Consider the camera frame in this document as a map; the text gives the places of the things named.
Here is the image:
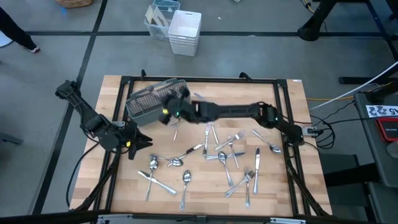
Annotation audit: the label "beige cardboard piece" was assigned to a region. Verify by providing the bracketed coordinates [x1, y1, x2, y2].
[152, 6, 170, 29]
[145, 4, 155, 24]

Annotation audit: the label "wicker basket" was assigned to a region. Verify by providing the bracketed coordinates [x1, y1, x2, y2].
[55, 0, 94, 9]

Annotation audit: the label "white floor cable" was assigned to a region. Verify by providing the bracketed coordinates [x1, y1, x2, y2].
[308, 60, 398, 111]

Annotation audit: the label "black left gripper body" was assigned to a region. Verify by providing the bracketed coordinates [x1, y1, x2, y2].
[105, 119, 141, 161]

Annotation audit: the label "black stand foot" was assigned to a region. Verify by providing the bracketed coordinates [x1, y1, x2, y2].
[297, 0, 340, 42]

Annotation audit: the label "grey power box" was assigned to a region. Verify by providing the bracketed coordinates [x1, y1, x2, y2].
[300, 125, 325, 138]

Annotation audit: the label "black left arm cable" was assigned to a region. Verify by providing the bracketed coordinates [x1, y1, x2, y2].
[65, 141, 105, 208]

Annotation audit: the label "silver fork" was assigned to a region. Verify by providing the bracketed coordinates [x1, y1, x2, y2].
[228, 135, 241, 170]
[173, 119, 183, 141]
[224, 170, 256, 199]
[213, 130, 246, 152]
[244, 169, 252, 209]

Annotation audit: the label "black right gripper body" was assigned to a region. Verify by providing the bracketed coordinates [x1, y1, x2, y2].
[159, 88, 195, 126]

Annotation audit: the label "grey round stand base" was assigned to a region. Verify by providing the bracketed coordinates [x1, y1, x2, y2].
[0, 30, 14, 48]

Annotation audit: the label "grey plastic cutlery basket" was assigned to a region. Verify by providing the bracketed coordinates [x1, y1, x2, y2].
[125, 77, 191, 128]

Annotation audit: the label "grey round object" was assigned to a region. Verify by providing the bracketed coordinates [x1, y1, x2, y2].
[385, 141, 398, 159]

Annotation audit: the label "black neighbouring frame rails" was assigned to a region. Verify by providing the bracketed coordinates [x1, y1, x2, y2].
[338, 0, 398, 85]

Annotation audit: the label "yellow floor cable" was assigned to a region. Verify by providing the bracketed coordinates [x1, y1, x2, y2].
[306, 81, 394, 102]

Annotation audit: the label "red and black device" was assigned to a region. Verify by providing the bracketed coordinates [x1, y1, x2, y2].
[375, 117, 398, 143]

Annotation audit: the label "white marker tag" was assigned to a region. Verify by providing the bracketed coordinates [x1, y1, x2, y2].
[365, 105, 398, 119]

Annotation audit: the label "grey side table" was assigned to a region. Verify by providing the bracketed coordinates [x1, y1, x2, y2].
[353, 81, 398, 189]

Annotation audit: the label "white plastic bin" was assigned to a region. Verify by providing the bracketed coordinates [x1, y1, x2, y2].
[169, 43, 199, 57]
[168, 9, 202, 40]
[169, 37, 200, 47]

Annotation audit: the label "black power cable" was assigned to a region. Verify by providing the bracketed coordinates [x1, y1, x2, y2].
[307, 113, 336, 150]

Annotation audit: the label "silver frame bracket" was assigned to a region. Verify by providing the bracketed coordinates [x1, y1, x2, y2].
[96, 213, 134, 224]
[269, 217, 307, 224]

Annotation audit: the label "clear plastic bin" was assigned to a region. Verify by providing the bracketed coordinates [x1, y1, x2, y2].
[143, 0, 181, 42]

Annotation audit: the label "person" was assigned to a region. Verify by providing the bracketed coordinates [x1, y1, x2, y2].
[0, 6, 41, 54]

